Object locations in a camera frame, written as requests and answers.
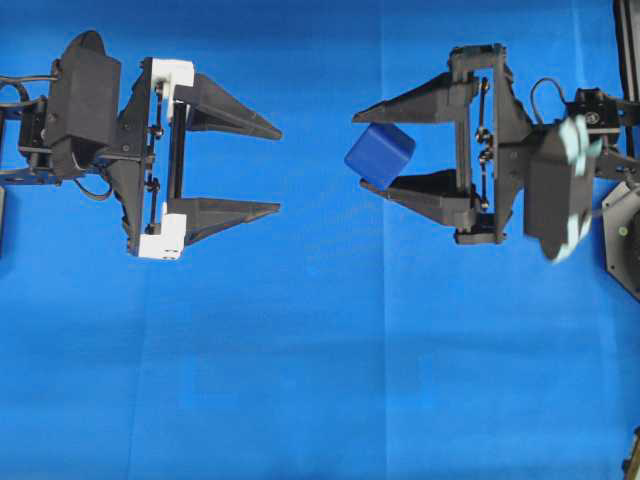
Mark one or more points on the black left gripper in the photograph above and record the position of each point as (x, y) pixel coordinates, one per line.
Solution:
(210, 108)

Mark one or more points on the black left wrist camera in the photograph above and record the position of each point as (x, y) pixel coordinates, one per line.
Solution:
(82, 105)

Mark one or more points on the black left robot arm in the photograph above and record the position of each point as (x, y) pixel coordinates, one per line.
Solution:
(167, 140)

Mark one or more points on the black table frame rail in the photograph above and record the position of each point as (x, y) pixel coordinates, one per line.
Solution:
(626, 15)

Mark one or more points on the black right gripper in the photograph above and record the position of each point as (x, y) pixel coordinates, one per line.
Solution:
(448, 196)

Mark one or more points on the blue table cloth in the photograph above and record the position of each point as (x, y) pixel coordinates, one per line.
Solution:
(344, 337)

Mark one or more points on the blue block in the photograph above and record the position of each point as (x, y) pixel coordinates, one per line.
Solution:
(380, 154)

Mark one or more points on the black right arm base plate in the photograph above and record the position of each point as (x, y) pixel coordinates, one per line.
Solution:
(621, 236)

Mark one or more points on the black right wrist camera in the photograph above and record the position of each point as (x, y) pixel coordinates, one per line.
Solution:
(559, 187)

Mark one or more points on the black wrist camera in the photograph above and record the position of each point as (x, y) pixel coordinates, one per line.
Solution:
(82, 105)
(559, 187)

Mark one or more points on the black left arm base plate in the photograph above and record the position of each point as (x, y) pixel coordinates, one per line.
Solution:
(3, 205)

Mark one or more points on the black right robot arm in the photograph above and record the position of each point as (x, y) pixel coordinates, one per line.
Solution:
(605, 116)

